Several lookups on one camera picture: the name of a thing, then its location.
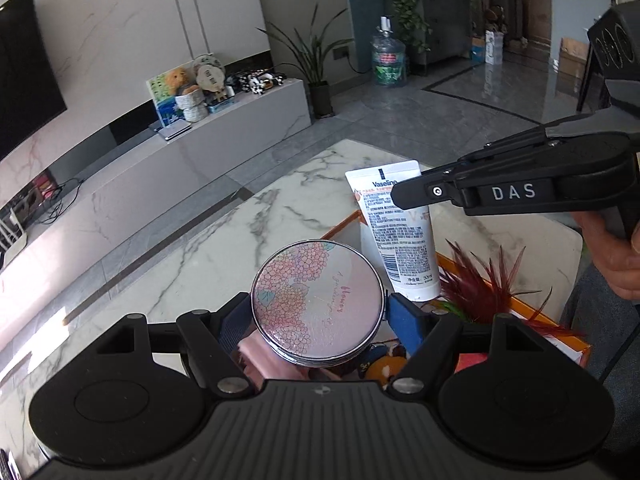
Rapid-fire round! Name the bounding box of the black television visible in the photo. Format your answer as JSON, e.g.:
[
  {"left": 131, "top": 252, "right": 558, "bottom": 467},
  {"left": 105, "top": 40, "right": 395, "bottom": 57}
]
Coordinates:
[{"left": 0, "top": 0, "right": 68, "bottom": 163}]

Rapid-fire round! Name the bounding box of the round paper fan on stand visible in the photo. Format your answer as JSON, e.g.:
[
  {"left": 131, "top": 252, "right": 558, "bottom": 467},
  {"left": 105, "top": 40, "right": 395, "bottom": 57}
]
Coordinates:
[{"left": 192, "top": 54, "right": 226, "bottom": 96}]

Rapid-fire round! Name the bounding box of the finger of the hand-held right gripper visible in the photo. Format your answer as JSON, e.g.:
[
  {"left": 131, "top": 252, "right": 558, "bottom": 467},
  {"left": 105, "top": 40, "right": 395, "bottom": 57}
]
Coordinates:
[
  {"left": 420, "top": 125, "right": 551, "bottom": 175},
  {"left": 391, "top": 169, "right": 563, "bottom": 217}
]

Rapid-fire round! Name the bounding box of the flat blue box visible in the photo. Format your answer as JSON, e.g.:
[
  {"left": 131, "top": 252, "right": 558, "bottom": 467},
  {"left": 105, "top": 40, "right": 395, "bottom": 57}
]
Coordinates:
[{"left": 205, "top": 95, "right": 241, "bottom": 113}]

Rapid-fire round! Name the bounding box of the cardboard box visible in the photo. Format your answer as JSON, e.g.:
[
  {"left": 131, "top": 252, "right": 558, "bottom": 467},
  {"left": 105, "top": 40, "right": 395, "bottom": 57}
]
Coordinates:
[{"left": 557, "top": 37, "right": 591, "bottom": 78}]

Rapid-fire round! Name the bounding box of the marble tv cabinet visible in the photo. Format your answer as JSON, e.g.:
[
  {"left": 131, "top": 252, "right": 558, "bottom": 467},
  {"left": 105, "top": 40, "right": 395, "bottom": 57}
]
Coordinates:
[{"left": 0, "top": 77, "right": 313, "bottom": 286}]

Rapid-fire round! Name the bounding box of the person's right hand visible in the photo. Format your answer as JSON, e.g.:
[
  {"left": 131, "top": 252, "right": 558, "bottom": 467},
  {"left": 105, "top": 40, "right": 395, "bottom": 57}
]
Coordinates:
[{"left": 570, "top": 210, "right": 640, "bottom": 303}]

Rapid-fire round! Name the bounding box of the white router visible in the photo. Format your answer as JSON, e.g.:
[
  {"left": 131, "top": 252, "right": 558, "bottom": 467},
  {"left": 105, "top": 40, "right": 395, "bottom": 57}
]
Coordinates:
[{"left": 0, "top": 207, "right": 28, "bottom": 256}]

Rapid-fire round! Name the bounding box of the orange cartoon plush toy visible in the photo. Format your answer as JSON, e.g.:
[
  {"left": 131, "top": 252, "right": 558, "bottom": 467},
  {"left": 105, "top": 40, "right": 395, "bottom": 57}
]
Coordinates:
[{"left": 357, "top": 340, "right": 408, "bottom": 386}]

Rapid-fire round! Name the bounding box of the spotted cow toy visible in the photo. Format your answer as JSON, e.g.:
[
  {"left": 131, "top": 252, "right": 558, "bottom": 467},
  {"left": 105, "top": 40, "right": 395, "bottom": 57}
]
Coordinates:
[{"left": 245, "top": 71, "right": 288, "bottom": 96}]

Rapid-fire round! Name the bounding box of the potted long-leaf plant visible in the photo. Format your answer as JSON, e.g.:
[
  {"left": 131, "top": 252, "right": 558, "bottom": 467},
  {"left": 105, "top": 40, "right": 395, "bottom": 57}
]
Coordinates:
[{"left": 256, "top": 4, "right": 356, "bottom": 120}]

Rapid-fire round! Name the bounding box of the brown teddy bear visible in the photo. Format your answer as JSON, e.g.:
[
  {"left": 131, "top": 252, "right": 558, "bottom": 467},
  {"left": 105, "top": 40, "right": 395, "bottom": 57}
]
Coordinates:
[{"left": 167, "top": 69, "right": 198, "bottom": 96}]

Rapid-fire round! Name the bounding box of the water jug with green label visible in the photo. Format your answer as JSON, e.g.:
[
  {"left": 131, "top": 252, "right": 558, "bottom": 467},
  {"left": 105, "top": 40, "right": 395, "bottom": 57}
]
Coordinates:
[{"left": 369, "top": 16, "right": 408, "bottom": 88}]

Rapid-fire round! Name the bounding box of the orange storage box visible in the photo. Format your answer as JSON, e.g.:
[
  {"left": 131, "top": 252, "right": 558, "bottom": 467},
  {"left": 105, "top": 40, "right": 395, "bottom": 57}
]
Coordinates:
[{"left": 320, "top": 209, "right": 592, "bottom": 376}]

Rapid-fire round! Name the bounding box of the marble desktop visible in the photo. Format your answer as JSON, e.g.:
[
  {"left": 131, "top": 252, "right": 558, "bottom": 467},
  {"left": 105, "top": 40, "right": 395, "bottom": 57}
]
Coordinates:
[{"left": 0, "top": 139, "right": 583, "bottom": 461}]

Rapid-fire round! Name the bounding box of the pink cloth cap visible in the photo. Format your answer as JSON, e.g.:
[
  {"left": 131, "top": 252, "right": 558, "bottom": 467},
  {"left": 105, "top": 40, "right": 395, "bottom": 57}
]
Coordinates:
[{"left": 237, "top": 332, "right": 321, "bottom": 381}]

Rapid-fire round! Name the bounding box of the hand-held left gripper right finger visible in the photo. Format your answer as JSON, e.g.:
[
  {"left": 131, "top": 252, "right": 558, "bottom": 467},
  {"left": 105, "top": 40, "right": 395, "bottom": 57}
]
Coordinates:
[{"left": 386, "top": 291, "right": 586, "bottom": 395}]

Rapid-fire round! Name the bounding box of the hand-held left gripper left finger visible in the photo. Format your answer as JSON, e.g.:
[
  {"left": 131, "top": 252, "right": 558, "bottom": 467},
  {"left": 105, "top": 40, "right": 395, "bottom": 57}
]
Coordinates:
[{"left": 95, "top": 292, "right": 256, "bottom": 396}]

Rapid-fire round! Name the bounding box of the person's grey clothing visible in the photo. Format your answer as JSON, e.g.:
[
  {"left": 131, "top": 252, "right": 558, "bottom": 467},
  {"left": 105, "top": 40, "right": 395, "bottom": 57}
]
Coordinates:
[{"left": 559, "top": 260, "right": 640, "bottom": 480}]

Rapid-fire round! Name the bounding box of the white paper bag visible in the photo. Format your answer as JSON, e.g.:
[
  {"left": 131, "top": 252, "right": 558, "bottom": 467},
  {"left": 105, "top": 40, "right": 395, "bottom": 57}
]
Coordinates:
[{"left": 484, "top": 30, "right": 506, "bottom": 66}]

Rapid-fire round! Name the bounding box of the grey metal cabinet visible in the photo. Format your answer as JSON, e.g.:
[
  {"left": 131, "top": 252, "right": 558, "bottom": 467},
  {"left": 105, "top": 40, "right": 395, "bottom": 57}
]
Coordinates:
[{"left": 415, "top": 0, "right": 476, "bottom": 78}]

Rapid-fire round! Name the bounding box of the silver laptop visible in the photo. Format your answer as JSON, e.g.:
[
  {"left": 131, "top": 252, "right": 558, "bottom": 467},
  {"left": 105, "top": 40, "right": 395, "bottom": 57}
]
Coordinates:
[{"left": 150, "top": 121, "right": 193, "bottom": 143}]

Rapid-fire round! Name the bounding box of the red artificial plant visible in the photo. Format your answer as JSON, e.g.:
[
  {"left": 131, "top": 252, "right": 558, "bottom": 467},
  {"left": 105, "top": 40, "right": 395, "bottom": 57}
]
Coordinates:
[{"left": 439, "top": 240, "right": 586, "bottom": 341}]

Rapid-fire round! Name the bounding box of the round floral compact case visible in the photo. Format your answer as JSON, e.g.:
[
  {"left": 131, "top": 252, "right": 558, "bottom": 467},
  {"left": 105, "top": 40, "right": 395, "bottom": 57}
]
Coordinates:
[{"left": 249, "top": 240, "right": 387, "bottom": 368}]

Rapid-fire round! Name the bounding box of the blue landscape painting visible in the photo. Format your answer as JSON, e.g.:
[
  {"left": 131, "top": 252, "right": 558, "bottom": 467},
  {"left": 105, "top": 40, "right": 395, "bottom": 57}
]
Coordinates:
[{"left": 146, "top": 67, "right": 193, "bottom": 128}]

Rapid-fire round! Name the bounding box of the white cream tube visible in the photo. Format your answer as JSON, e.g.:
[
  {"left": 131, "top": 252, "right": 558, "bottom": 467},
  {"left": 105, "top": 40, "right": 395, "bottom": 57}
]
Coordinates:
[{"left": 345, "top": 160, "right": 442, "bottom": 302}]

